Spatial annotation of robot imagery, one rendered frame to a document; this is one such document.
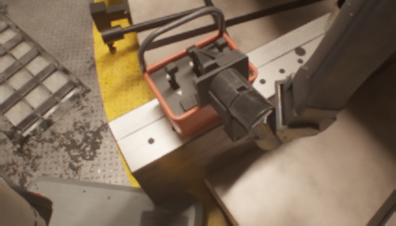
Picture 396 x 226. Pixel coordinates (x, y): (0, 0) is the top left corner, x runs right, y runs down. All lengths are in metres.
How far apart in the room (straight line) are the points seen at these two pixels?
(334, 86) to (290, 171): 0.74
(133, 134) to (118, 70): 1.00
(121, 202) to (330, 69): 0.89
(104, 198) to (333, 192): 0.77
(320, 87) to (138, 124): 0.45
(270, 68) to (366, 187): 0.57
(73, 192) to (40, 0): 1.43
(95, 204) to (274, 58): 0.75
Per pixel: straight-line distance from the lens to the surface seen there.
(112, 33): 1.34
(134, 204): 1.08
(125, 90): 1.58
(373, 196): 1.15
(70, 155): 1.51
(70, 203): 1.15
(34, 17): 2.14
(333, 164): 1.13
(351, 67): 0.33
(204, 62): 0.50
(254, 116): 0.43
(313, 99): 0.37
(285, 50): 0.82
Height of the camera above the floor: 1.30
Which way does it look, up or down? 61 degrees down
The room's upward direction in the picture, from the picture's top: 2 degrees counter-clockwise
